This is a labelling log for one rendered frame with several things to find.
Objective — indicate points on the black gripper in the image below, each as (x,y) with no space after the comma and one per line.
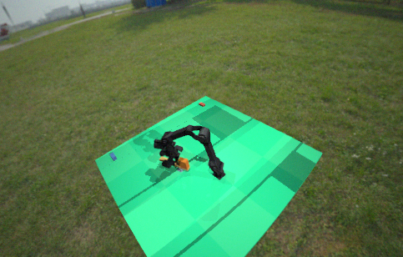
(172,155)

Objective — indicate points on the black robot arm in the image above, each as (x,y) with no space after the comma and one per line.
(167,143)

